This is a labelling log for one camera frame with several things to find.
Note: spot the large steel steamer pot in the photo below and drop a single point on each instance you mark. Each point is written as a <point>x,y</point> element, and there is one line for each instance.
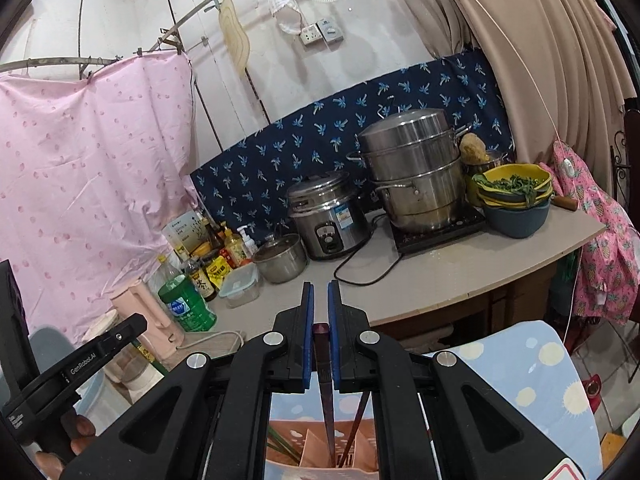
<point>415,175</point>

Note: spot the small steel pot with lid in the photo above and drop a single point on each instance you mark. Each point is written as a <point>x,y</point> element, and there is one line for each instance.
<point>280,260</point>

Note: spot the blue spotted tablecloth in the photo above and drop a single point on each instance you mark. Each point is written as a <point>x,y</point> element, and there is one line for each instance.
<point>525,385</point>

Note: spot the wooden rolling pin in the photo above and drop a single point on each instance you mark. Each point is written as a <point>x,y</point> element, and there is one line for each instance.
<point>565,203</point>

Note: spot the beige curtain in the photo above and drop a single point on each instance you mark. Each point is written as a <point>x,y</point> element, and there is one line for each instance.
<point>540,35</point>

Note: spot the person's left hand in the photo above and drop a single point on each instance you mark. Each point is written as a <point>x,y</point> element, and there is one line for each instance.
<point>80,425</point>

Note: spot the wall power socket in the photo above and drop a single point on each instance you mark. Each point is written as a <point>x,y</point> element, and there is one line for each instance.
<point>311,35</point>

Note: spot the yellow bowls with greens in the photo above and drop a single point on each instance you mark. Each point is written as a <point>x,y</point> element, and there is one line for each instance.
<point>510,182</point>

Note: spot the pink perforated utensil holder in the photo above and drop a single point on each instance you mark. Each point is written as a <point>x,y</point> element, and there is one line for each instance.
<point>310,442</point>

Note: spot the blue plastic basin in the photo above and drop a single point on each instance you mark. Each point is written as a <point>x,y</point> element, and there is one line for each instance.
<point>515,220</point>

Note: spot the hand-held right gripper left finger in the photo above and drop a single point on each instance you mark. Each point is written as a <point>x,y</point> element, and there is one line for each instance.
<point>307,340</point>

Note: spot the black induction cooktop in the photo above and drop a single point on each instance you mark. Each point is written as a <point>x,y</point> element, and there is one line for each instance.
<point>440,240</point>

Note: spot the clear food container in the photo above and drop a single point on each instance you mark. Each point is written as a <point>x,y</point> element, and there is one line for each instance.
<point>241,287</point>

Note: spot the pink dotted curtain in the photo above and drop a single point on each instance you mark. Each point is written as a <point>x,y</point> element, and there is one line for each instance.
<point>90,185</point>

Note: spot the dark metal chair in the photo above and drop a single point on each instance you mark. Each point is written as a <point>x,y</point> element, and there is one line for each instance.
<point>620,165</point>

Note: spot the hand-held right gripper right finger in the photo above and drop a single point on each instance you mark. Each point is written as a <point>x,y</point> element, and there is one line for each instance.
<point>334,340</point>

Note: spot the green plastic bottle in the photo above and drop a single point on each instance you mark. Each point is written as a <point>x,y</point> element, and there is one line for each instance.
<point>187,307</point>

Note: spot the dark sauce bottle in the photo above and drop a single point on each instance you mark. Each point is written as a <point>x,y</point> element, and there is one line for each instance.
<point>215,232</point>

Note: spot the navy printed cloth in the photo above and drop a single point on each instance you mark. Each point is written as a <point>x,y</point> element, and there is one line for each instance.
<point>300,160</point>

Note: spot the white hanging cloth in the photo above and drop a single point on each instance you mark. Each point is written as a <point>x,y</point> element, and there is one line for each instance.
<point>280,0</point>

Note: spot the yellow seasoning packet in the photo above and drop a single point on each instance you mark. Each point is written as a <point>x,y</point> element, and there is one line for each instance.
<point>219,274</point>

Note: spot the dark red chopstick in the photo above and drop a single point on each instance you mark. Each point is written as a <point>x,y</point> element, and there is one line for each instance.
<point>325,405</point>

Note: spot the yellow oil bottle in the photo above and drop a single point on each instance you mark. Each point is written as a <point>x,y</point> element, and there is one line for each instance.
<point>234,250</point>

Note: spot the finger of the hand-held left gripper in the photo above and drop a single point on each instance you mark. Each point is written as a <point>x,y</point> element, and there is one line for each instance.
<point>12,320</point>
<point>100,350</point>

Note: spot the pink floral garment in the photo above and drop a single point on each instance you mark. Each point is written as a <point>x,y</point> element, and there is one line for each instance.
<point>605,240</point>

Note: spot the beige hanging cutting board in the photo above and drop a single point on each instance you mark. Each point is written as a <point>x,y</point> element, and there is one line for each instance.
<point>235,35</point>

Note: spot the wall switch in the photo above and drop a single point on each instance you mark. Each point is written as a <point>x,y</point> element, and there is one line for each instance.
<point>330,30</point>

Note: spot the green chopstick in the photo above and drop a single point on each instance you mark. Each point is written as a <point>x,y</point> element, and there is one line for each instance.
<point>285,444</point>

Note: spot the wooden counter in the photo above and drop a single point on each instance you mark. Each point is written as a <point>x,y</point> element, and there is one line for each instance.
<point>450,280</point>

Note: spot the pink electric kettle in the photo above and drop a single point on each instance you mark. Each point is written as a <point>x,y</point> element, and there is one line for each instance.
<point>145,305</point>

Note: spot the white pump bottle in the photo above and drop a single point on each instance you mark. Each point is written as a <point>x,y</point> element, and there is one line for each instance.
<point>246,245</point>

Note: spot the steel rice cooker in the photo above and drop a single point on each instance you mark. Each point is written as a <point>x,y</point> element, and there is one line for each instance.
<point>327,220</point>

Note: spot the metal curtain rail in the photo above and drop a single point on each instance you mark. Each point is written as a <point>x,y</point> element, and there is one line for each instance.
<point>60,62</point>

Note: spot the soy sauce bottle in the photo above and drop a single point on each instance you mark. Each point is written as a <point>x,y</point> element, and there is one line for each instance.
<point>201,282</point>

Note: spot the yellow loofah sponge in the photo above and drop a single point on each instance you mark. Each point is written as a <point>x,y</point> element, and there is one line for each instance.
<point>473,147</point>

